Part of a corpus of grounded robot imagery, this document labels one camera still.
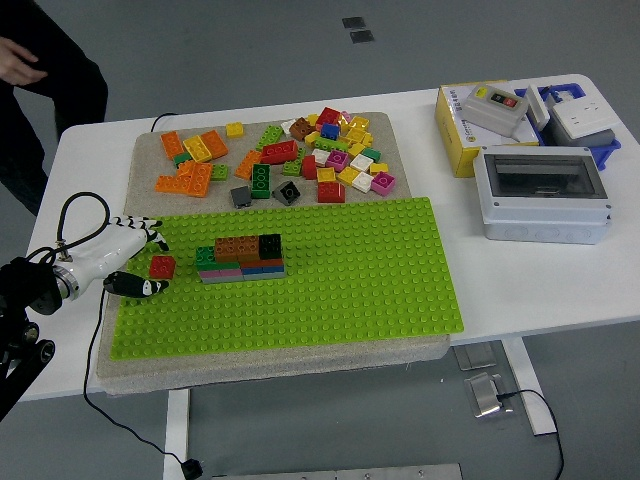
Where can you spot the person's right hand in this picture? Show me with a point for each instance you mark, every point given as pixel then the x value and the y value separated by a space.
pixel 20 62

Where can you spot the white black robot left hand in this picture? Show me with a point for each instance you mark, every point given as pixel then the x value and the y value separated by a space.
pixel 107 255

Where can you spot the red square toy brick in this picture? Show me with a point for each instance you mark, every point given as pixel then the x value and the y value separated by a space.
pixel 328 117
pixel 162 266

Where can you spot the red long toy brick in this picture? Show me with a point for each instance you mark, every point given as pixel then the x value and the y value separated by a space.
pixel 279 152

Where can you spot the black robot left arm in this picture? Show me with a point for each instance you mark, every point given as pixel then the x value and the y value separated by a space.
pixel 25 285

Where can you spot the orange long toy brick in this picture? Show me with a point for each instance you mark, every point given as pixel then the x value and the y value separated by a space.
pixel 215 144
pixel 201 180
pixel 248 165
pixel 172 145
pixel 170 183

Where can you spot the green long toy brick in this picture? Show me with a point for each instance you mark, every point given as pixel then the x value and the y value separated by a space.
pixel 205 255

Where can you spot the pink long toy brick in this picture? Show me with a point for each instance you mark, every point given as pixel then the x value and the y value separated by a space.
pixel 220 273

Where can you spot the brown square toy brick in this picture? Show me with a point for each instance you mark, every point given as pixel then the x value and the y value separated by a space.
pixel 226 246
pixel 248 245

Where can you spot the small green toy brick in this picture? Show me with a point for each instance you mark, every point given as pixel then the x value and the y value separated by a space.
pixel 181 160

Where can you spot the light green square brick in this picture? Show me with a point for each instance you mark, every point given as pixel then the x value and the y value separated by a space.
pixel 219 172

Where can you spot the yellow long toy brick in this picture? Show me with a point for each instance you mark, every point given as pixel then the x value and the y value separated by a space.
pixel 197 148

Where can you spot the grey square toy brick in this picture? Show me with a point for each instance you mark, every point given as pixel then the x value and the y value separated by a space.
pixel 240 196

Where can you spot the red-orange long toy brick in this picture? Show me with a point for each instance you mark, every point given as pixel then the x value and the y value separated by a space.
pixel 262 262

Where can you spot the blue long toy brick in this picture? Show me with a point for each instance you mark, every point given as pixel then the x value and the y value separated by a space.
pixel 265 270

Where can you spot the black square toy brick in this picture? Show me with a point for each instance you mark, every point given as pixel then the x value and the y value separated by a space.
pixel 270 245

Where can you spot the dark green long brick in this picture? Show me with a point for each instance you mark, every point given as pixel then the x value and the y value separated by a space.
pixel 260 181

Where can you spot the yellow square toy brick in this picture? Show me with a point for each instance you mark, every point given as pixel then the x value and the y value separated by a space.
pixel 355 136
pixel 326 174
pixel 235 130
pixel 348 176

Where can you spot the black hollow toy brick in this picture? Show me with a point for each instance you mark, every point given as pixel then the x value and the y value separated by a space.
pixel 287 193

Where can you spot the light green long brick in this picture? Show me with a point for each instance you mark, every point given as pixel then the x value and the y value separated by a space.
pixel 269 138
pixel 331 145

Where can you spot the light green toy brick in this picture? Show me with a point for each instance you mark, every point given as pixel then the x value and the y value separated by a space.
pixel 294 169

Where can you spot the green studded baseplate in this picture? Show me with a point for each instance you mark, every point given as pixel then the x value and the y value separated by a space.
pixel 325 280

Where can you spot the small white toy brick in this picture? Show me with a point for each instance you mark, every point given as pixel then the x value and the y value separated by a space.
pixel 287 126

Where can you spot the white square toy brick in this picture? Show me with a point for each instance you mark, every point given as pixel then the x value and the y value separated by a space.
pixel 363 182
pixel 361 163
pixel 320 157

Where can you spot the small yellow toy brick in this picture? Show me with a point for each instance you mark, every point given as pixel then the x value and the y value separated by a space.
pixel 356 149
pixel 368 138
pixel 312 138
pixel 379 168
pixel 313 119

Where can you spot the magenta square toy brick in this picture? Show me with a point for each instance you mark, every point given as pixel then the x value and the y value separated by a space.
pixel 337 160

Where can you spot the blue square toy brick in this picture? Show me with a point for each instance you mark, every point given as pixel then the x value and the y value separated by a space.
pixel 330 131

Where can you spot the small pink toy brick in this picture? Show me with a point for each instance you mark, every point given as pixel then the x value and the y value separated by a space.
pixel 346 116

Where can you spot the teal green toy brick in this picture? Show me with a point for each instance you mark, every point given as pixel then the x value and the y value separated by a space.
pixel 371 154

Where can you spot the yellow hollow toy brick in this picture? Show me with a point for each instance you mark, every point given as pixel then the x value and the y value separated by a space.
pixel 359 123

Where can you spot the pink square toy brick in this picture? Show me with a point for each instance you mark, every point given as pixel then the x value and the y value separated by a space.
pixel 383 184

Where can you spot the person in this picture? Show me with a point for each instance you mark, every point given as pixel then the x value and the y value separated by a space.
pixel 70 75

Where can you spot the grey-brown foam mat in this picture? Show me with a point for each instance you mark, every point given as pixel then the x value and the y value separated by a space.
pixel 250 372

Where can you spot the white table leg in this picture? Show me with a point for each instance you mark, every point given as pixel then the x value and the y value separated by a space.
pixel 177 435
pixel 530 390

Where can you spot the dark floor plate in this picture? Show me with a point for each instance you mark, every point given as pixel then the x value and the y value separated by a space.
pixel 362 36
pixel 354 22

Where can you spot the yellow white cardboard box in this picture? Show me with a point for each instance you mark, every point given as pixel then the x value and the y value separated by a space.
pixel 450 140

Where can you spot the metal floor plate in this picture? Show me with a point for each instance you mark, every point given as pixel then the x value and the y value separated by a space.
pixel 475 357

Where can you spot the metal floor socket cover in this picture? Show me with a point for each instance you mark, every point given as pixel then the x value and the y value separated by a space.
pixel 485 397

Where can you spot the grey plastic box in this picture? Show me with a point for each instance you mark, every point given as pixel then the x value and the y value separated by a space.
pixel 600 137

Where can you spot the blue plastic bin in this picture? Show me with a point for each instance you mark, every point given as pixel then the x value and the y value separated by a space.
pixel 609 152

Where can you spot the long metal base plate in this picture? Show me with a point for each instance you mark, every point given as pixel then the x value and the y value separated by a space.
pixel 350 474

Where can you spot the grey push button switch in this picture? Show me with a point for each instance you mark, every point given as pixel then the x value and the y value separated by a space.
pixel 487 112

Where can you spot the grey enclosure with clear lid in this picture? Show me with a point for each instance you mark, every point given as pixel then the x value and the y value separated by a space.
pixel 545 215

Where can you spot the white switch plate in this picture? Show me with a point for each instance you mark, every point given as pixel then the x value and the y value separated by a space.
pixel 537 107

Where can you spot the white wall socket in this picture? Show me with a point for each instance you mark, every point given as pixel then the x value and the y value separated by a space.
pixel 582 117

